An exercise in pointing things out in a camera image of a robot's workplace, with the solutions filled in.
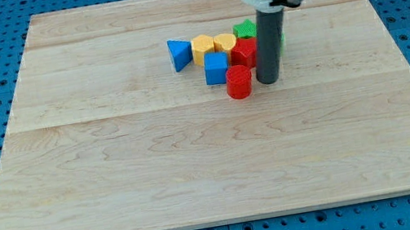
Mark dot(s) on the light wooden board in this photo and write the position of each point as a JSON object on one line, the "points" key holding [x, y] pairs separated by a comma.
{"points": [[103, 134]]}

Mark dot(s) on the yellow heart block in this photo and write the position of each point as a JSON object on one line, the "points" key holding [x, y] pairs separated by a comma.
{"points": [[224, 43]]}

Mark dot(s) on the blue cube block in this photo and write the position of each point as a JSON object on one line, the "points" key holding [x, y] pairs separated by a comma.
{"points": [[216, 66]]}

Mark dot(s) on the yellow hexagon block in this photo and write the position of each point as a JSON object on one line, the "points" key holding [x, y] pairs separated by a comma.
{"points": [[200, 46]]}

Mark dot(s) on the blue triangle block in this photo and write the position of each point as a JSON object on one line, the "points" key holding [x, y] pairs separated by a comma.
{"points": [[180, 53]]}

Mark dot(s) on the green block behind rod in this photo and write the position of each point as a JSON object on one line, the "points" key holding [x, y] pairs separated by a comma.
{"points": [[282, 44]]}

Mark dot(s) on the red cylinder block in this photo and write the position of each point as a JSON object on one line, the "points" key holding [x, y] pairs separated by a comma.
{"points": [[239, 80]]}

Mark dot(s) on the green star block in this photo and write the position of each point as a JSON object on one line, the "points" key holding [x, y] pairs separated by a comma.
{"points": [[246, 29]]}

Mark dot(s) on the red hexagon block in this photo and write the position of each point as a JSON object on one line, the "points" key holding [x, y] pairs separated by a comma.
{"points": [[244, 52]]}

